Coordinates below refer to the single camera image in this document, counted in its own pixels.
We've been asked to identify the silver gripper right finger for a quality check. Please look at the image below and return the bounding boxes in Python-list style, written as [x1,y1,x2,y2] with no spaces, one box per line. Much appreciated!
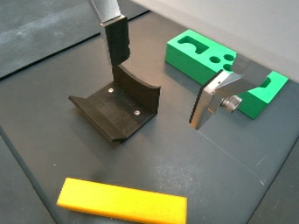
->
[190,54,271,130]

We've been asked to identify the green shape sorting board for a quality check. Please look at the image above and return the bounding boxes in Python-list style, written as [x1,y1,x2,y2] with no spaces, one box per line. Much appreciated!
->
[165,30,289,119]

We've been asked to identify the yellow rectangular block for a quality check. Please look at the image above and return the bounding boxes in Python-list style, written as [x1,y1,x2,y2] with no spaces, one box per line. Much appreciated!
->
[56,178,187,224]

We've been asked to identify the black curved fixture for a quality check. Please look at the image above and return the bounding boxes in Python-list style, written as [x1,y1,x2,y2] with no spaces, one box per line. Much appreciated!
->
[70,66,161,142]

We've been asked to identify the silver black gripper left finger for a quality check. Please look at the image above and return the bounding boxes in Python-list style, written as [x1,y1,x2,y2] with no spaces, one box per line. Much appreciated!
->
[88,0,130,67]

